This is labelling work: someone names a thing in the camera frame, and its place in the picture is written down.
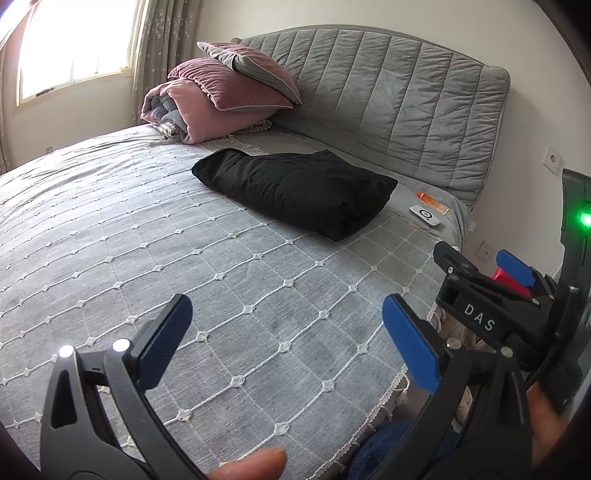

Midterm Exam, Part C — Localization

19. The grey padded headboard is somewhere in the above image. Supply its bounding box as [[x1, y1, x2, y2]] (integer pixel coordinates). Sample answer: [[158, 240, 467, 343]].
[[231, 25, 511, 208]]

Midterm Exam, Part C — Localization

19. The window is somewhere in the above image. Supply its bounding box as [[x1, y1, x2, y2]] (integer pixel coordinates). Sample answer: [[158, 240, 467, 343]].
[[16, 0, 139, 107]]

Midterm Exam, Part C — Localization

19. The white quilted bedspread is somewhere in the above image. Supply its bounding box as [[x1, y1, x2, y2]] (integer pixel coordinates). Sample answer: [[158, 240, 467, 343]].
[[0, 124, 462, 480]]

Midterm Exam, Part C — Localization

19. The orange tube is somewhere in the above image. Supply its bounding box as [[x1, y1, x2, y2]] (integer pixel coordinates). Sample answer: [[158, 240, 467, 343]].
[[418, 191, 450, 214]]

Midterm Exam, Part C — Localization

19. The grey patterned curtain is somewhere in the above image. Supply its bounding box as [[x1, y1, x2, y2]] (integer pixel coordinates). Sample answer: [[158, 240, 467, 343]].
[[0, 32, 19, 175], [131, 0, 197, 125]]

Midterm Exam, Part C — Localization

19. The white flat device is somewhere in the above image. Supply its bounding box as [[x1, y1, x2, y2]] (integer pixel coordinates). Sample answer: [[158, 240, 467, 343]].
[[409, 207, 445, 232]]

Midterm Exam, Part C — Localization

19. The red object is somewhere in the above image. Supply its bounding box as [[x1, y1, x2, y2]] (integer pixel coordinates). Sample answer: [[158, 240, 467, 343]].
[[492, 268, 532, 298]]

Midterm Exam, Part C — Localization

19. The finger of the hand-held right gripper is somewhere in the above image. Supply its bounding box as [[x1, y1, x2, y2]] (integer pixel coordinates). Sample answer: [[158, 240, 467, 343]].
[[433, 241, 544, 306], [496, 249, 558, 300]]

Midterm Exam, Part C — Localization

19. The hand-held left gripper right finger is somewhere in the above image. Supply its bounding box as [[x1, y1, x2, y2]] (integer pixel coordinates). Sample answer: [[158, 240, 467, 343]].
[[365, 294, 536, 480]]

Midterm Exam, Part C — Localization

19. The person's right hand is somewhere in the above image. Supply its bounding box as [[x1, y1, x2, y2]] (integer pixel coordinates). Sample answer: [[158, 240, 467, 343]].
[[526, 383, 571, 480]]

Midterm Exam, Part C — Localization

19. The checked cloth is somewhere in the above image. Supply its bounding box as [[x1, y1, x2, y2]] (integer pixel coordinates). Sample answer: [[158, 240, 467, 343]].
[[154, 119, 274, 139]]

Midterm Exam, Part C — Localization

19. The pink velvet pillow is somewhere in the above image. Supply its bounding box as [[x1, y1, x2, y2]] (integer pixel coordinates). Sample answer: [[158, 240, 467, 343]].
[[167, 58, 295, 113]]

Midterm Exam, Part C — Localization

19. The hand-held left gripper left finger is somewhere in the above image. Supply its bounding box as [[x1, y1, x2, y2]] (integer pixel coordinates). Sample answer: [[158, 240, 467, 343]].
[[41, 294, 208, 480]]

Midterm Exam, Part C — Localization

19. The black quilted coat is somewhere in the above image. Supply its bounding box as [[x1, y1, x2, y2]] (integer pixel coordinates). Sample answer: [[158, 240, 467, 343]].
[[191, 148, 399, 241]]

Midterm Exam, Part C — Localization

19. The pink and grey folded quilt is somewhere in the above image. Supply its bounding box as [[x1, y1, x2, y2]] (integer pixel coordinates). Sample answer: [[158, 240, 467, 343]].
[[141, 78, 273, 145]]

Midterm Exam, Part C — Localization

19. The person's left hand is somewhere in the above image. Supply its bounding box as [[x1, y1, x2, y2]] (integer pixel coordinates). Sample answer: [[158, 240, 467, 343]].
[[205, 447, 288, 480]]

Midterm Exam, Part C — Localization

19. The blue fleece clothing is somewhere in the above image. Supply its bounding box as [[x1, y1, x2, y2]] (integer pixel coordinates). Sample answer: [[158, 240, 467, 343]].
[[346, 420, 462, 480]]

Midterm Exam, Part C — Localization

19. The grey pillow with pink back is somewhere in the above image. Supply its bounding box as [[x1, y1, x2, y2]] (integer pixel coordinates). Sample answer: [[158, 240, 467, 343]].
[[196, 41, 303, 104]]

